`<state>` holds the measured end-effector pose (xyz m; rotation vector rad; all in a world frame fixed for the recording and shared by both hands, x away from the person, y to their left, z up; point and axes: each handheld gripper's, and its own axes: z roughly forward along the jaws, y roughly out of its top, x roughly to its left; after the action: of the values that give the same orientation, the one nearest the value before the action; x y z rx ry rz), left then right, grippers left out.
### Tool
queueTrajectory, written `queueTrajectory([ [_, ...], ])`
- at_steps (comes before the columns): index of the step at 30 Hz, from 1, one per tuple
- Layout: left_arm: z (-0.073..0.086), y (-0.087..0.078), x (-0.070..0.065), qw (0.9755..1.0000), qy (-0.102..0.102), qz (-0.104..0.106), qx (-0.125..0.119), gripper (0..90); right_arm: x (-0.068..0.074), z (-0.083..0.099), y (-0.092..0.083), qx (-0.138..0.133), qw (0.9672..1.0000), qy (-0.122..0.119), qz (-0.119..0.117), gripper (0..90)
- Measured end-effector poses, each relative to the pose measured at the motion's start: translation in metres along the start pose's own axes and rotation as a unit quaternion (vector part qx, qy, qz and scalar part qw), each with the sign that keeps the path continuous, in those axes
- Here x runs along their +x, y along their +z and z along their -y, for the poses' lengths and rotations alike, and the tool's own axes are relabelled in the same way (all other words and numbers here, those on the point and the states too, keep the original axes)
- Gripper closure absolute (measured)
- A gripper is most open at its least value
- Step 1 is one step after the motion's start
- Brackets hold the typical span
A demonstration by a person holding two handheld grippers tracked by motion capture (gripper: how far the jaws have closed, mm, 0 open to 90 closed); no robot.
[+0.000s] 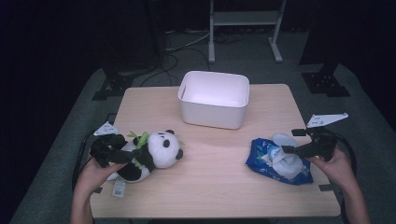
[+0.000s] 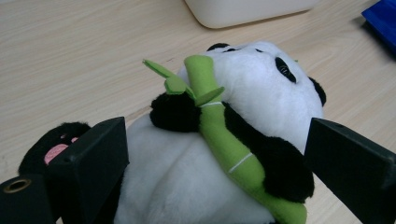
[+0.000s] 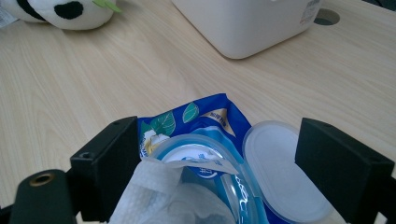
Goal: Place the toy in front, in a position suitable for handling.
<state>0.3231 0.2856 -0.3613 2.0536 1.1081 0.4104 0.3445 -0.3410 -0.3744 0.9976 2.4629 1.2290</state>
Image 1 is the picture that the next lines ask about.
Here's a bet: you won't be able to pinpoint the person's left hand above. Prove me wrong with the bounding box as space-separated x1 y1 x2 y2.
75 157 125 197

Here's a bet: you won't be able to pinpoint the grey floor cable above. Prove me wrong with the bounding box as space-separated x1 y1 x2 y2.
164 30 211 52

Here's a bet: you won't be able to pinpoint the right hand-held gripper cable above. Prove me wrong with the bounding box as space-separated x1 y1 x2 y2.
323 128 358 224

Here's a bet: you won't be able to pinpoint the blue wet wipes pack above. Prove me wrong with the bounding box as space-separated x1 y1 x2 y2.
245 133 315 187

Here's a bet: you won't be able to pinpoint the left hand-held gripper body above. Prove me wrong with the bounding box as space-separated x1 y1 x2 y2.
90 120 128 168

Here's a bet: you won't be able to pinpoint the panda plush toy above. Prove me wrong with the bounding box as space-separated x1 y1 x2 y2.
106 129 185 199

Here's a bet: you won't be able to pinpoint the black stand base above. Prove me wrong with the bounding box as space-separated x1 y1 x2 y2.
301 63 351 98
92 66 134 102

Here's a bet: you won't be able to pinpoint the white metal stand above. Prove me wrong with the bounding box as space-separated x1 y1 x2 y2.
207 0 288 64

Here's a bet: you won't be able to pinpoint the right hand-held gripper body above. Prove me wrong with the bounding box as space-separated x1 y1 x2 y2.
303 112 349 161

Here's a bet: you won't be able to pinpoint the white plastic bin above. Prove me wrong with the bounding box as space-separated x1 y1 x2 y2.
177 70 250 131

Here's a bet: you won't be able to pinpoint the black floor cables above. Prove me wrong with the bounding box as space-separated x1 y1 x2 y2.
139 46 211 88

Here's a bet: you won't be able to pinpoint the white wet wipe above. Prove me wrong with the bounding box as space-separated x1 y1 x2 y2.
270 148 304 181

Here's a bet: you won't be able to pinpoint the person's right hand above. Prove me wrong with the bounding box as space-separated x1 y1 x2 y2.
306 147 359 191

